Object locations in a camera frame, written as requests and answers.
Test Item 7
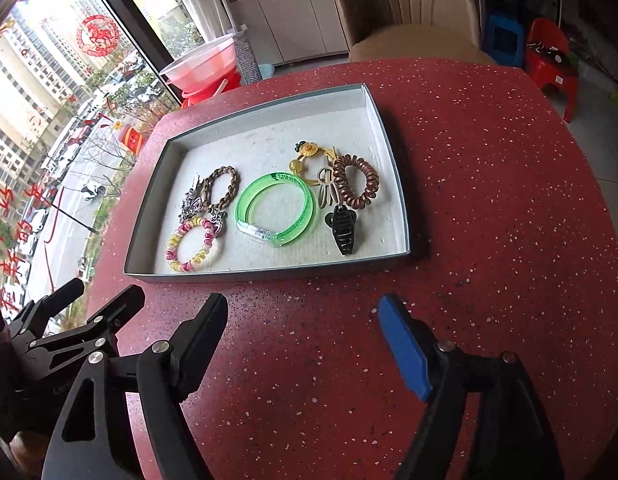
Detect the green translucent bracelet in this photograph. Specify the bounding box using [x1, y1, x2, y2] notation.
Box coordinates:
[235, 172, 320, 249]

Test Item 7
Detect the red paper-cut window sticker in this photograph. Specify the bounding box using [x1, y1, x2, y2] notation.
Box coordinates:
[75, 14, 121, 57]

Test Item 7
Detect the red plastic stool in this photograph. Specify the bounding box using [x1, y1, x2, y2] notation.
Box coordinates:
[525, 17, 580, 123]

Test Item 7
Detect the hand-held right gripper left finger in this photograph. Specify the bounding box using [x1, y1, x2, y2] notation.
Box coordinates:
[42, 292, 229, 480]

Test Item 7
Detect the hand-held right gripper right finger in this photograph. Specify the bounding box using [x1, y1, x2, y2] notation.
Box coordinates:
[378, 294, 564, 480]

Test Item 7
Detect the silver star hair clip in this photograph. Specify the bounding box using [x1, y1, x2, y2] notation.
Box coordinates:
[178, 187, 207, 223]

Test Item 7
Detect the beige braided hair tie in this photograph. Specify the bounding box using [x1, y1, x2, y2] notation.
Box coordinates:
[201, 165, 240, 207]

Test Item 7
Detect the red plastic bucket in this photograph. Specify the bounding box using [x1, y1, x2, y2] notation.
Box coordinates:
[181, 71, 242, 108]

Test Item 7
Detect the beige upholstered chair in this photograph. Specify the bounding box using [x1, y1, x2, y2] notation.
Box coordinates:
[328, 0, 497, 65]

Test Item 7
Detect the white cabinet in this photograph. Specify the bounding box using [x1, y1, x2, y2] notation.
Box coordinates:
[224, 0, 350, 68]

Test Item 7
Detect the blue plastic stool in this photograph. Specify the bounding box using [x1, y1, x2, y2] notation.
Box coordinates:
[484, 14, 526, 68]

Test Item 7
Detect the brown spiral hair tie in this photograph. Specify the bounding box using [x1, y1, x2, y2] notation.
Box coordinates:
[331, 155, 381, 211]

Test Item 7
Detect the grey jewelry tray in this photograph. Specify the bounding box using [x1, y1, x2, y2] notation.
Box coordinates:
[123, 82, 412, 283]

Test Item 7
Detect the black claw hair clip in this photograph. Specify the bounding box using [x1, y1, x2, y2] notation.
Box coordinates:
[324, 204, 359, 257]

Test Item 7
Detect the translucent plastic basin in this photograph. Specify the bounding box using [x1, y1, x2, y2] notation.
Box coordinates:
[159, 32, 240, 93]

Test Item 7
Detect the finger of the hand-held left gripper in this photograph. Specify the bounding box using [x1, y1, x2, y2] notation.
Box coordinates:
[64, 285, 146, 346]
[12, 277, 86, 333]

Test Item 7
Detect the multicolor spiral hair tie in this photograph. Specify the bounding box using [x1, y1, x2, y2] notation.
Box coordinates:
[164, 217, 213, 275]

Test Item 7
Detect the yellow flower hair tie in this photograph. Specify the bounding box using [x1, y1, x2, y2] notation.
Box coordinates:
[289, 141, 340, 173]

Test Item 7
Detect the grey scratching post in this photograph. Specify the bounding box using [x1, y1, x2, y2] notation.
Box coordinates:
[234, 25, 264, 85]

